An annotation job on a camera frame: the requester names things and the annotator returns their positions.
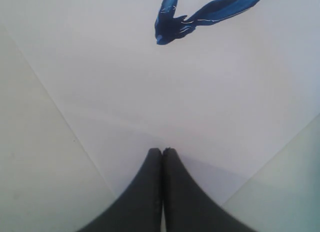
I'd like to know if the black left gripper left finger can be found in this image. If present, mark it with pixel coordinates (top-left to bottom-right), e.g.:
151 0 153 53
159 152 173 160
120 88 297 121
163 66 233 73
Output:
80 148 163 232

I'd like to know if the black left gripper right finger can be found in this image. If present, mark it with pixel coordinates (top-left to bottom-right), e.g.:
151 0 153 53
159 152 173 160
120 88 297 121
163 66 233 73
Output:
162 148 254 232

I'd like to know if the white paper sheet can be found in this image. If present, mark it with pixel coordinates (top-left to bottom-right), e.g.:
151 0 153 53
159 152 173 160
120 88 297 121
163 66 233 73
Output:
0 0 320 203

